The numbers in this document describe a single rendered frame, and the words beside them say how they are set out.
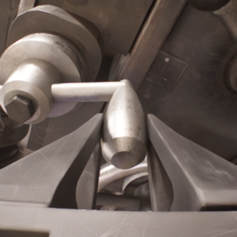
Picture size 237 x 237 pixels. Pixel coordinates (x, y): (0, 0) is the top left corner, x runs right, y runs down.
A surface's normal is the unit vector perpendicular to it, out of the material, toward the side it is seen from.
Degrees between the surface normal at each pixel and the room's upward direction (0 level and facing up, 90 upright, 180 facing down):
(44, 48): 90
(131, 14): 90
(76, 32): 90
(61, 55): 90
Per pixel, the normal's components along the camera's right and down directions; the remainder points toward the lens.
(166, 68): -0.03, 0.58
